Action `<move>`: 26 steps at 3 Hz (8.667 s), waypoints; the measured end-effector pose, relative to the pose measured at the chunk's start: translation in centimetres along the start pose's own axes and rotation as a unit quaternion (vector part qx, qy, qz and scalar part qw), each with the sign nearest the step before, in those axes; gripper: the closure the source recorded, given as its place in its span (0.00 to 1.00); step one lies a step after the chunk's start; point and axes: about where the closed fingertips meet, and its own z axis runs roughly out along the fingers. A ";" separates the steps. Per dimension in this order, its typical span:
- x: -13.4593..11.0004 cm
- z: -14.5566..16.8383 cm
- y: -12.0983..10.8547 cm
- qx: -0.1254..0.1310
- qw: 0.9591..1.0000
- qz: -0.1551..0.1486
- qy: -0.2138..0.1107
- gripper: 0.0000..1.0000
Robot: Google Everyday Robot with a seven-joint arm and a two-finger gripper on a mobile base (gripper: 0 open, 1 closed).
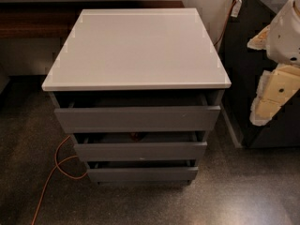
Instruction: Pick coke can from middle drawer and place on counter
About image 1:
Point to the red coke can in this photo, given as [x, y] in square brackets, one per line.
[134, 136]

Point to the grey bottom drawer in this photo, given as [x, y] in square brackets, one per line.
[142, 171]

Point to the black cabinet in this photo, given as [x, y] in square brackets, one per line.
[245, 67]

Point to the grey drawer cabinet white top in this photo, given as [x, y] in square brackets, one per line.
[141, 52]

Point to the dark wooden bench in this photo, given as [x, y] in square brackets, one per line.
[56, 19]

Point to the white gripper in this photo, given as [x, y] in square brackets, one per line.
[285, 37]

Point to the grey top drawer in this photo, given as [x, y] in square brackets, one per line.
[125, 112]

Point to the grey drawer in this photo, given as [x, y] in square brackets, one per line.
[150, 146]
[125, 112]
[142, 171]

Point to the white tag on cable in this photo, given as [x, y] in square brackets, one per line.
[236, 8]

